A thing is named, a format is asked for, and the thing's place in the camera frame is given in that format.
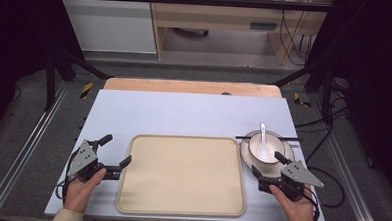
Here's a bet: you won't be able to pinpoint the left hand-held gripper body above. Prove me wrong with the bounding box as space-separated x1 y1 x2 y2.
68 138 123 184

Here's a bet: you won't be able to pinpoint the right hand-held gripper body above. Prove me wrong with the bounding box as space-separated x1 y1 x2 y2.
258 158 326 203

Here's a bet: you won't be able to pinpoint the white plate with dark rim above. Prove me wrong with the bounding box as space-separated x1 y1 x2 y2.
238 128 297 180

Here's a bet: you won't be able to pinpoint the person's left hand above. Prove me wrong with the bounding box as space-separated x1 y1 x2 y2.
63 166 107 216

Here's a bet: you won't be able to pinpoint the person's right hand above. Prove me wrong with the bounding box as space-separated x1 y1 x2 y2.
268 184 317 221

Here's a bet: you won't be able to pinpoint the white ceramic spoon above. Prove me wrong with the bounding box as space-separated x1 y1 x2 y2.
255 122 275 163

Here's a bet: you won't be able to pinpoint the black chopstick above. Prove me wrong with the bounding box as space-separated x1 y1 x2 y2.
235 135 301 143
235 134 301 142

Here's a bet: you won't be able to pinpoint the white bowl with dark rim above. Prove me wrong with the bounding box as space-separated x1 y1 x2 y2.
247 131 287 165

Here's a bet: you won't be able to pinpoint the yellow black floor tape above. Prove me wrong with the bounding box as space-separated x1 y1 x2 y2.
79 81 95 100
292 92 313 109

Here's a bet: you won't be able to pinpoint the beige rectangular tray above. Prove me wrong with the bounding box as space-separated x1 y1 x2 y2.
115 132 250 220

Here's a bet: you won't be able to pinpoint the black metal stand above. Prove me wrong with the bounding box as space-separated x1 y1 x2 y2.
271 57 338 127
43 47 117 115

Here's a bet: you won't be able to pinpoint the wooden table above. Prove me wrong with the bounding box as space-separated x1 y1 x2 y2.
103 76 284 99

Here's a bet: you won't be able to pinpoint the white cabinet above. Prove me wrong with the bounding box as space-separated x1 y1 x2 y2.
53 0 160 55

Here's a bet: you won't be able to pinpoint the black curtain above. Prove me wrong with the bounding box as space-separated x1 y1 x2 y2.
299 0 392 202
0 0 87 148

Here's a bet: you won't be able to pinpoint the grey desk label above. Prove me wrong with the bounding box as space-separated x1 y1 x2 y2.
249 21 279 32

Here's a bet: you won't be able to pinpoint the light wooden desk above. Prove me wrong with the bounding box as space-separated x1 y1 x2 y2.
145 0 335 68

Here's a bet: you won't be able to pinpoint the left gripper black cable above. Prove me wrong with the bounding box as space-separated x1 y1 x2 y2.
54 147 80 203

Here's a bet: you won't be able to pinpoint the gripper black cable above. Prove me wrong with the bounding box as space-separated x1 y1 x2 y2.
54 147 80 203
300 185 322 221

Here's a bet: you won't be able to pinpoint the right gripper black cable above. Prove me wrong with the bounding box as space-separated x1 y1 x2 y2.
300 185 322 221

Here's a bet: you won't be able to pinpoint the black floor cable loop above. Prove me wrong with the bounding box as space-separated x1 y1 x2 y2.
304 165 347 209

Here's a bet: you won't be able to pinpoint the aluminium floor rail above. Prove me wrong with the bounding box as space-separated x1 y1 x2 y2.
302 94 390 221
0 78 70 221

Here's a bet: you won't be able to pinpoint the hanging black desk cables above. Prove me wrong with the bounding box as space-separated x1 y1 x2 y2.
276 0 319 68

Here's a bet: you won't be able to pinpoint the black horizontal frame bar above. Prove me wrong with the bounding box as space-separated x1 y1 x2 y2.
55 0 334 13

